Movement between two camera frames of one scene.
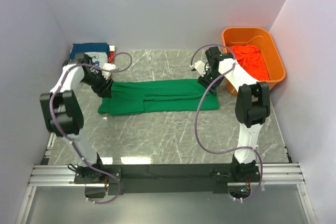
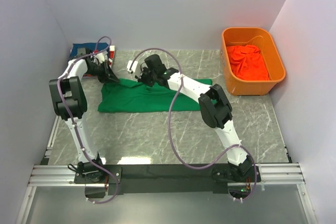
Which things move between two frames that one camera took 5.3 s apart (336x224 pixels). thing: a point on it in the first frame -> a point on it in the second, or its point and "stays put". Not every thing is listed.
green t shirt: x=158 y=95 stays put
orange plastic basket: x=261 y=38 stays put
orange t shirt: x=251 y=59 stays put
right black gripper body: x=209 y=81 -> x=146 y=77
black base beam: x=212 y=178 stays put
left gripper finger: x=108 y=88 -> x=111 y=74
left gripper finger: x=105 y=93 -> x=104 y=77
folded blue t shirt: x=97 y=53 stays put
